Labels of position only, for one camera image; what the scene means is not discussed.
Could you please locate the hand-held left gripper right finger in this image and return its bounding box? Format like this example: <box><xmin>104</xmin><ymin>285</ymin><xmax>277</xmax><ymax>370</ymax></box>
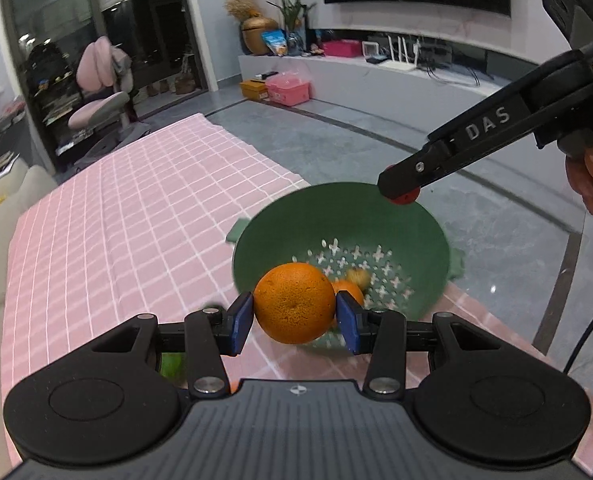
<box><xmin>335</xmin><ymin>291</ymin><xmax>502</xmax><ymax>400</ymax></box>

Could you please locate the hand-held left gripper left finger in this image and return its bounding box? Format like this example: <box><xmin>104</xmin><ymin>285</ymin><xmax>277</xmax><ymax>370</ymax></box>
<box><xmin>90</xmin><ymin>291</ymin><xmax>254</xmax><ymax>400</ymax></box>

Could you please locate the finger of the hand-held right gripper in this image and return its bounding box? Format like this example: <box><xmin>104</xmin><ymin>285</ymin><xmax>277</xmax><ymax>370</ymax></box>
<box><xmin>379</xmin><ymin>50</ymin><xmax>593</xmax><ymax>206</ymax></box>

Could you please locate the orange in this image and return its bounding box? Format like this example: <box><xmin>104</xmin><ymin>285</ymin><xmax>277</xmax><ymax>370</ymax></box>
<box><xmin>332</xmin><ymin>280</ymin><xmax>365</xmax><ymax>332</ymax></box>
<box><xmin>254</xmin><ymin>262</ymin><xmax>337</xmax><ymax>345</ymax></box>

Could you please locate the yellow green pear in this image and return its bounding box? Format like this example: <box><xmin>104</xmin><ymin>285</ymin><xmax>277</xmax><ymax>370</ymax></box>
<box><xmin>159</xmin><ymin>352</ymin><xmax>187</xmax><ymax>387</ymax></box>

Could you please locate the green colander bowl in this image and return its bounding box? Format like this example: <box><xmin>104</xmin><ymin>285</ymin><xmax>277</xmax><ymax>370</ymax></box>
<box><xmin>226</xmin><ymin>182</ymin><xmax>468</xmax><ymax>350</ymax></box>

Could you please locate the white router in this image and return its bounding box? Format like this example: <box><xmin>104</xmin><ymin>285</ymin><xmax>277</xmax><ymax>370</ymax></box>
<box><xmin>376</xmin><ymin>34</ymin><xmax>420</xmax><ymax>72</ymax></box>

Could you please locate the white tv cabinet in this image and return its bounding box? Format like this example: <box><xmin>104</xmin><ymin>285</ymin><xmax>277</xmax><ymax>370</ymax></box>
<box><xmin>238</xmin><ymin>51</ymin><xmax>577</xmax><ymax>128</ymax></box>

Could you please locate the pink checkered tablecloth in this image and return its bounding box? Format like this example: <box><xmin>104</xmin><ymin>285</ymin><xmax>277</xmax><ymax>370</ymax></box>
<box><xmin>0</xmin><ymin>112</ymin><xmax>593</xmax><ymax>473</ymax></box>

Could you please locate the pink storage box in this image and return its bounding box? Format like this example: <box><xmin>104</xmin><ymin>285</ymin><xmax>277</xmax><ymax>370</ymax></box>
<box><xmin>323</xmin><ymin>39</ymin><xmax>362</xmax><ymax>59</ymax></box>

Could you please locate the pink plastic basket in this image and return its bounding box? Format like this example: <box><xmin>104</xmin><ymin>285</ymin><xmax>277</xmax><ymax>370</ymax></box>
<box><xmin>266</xmin><ymin>71</ymin><xmax>311</xmax><ymax>107</ymax></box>

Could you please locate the green plant in glass jar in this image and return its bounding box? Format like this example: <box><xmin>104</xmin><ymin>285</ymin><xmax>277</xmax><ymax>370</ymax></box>
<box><xmin>268</xmin><ymin>0</ymin><xmax>318</xmax><ymax>57</ymax></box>

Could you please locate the blue snack bag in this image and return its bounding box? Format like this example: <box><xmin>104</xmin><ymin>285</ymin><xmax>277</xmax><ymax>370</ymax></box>
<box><xmin>261</xmin><ymin>30</ymin><xmax>290</xmax><ymax>57</ymax></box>

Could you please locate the yellow box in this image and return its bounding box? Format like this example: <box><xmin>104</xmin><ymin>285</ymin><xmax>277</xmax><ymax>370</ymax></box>
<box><xmin>240</xmin><ymin>79</ymin><xmax>270</xmax><ymax>102</ymax></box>

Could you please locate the gold vase with dried flowers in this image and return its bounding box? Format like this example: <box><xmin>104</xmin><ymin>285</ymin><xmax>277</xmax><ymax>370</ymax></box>
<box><xmin>225</xmin><ymin>0</ymin><xmax>280</xmax><ymax>57</ymax></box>

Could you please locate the pink office chair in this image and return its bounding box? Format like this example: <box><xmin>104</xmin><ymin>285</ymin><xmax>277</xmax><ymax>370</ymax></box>
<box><xmin>68</xmin><ymin>37</ymin><xmax>152</xmax><ymax>168</ymax></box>

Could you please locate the grey garment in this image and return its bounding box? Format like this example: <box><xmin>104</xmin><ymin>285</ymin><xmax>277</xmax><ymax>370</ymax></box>
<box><xmin>109</xmin><ymin>45</ymin><xmax>136</xmax><ymax>95</ymax></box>

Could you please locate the black shelf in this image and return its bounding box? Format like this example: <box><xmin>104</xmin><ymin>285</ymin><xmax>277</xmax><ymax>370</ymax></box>
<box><xmin>25</xmin><ymin>40</ymin><xmax>93</xmax><ymax>157</ymax></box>

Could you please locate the black framed glass door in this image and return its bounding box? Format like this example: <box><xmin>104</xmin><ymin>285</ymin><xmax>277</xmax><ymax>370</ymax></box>
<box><xmin>0</xmin><ymin>0</ymin><xmax>213</xmax><ymax>163</ymax></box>

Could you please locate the black cable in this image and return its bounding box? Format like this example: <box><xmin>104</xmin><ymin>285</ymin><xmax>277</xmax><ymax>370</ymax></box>
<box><xmin>562</xmin><ymin>294</ymin><xmax>593</xmax><ymax>376</ymax></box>

